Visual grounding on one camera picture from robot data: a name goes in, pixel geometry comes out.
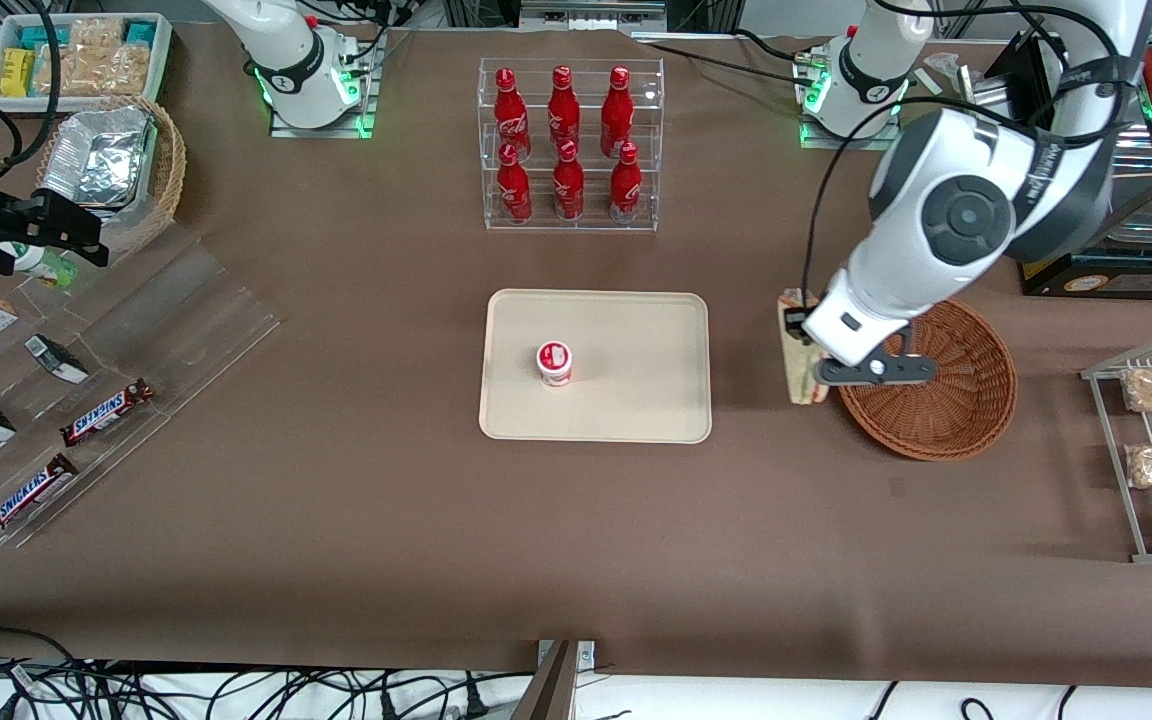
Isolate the triangle sandwich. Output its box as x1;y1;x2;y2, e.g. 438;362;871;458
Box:
775;287;831;406

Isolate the light wicker basket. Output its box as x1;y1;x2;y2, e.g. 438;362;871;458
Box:
34;94;188;255

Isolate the brown round wicker basket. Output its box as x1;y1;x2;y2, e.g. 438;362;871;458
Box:
836;297;1018;462

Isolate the beige plastic tray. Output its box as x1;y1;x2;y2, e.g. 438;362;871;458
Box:
478;289;713;445

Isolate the green white small bottle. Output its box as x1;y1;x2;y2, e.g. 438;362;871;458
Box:
0;241;80;290

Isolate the aluminium foil container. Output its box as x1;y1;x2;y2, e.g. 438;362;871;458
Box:
40;105;159;211

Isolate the clear acrylic display shelf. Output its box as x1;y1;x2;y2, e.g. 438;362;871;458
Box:
0;218;283;550

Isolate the yellow snack packet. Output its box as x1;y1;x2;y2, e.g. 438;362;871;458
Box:
0;47;37;99

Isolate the clear bag of crackers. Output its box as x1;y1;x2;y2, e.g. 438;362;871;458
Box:
66;17;127;51
34;44;153;98

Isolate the brown snickers bar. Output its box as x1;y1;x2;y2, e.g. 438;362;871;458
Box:
0;452;81;542
58;377;156;448

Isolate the white plastic snack bin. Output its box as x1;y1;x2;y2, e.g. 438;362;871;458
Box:
0;13;175;103

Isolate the red cola bottle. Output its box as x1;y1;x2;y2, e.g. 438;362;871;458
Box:
547;65;583;156
552;140;586;222
493;68;533;161
495;143;535;225
600;66;636;158
608;142;644;224

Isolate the clear acrylic bottle rack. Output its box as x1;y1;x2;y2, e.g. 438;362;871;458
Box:
478;57;665;233

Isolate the red white yogurt cup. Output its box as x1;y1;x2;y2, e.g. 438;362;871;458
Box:
536;341;575;389

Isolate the black yellow control box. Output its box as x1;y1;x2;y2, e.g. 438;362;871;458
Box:
981;30;1152;301

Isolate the clear plastic wrapper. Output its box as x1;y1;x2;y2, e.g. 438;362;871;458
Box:
914;51;983;101

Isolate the brown table cover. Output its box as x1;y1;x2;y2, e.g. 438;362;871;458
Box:
0;20;1152;691

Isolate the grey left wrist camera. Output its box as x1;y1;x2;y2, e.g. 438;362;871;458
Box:
813;350;939;390

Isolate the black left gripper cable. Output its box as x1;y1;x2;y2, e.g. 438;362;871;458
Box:
800;94;949;303

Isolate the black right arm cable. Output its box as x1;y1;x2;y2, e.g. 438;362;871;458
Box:
0;0;64;183

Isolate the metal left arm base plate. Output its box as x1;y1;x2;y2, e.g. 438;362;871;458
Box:
797;110;906;154

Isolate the black cable on table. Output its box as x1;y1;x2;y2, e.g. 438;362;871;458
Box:
634;28;832;87

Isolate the grey wire rack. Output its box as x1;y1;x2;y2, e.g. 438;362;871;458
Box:
1080;333;1152;565

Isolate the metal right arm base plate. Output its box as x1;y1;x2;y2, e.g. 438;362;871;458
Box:
268;28;379;140

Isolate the metal table edge bracket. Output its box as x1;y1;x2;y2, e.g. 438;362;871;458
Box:
514;639;598;720

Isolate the black cable bundle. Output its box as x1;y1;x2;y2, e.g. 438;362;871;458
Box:
0;626;537;720

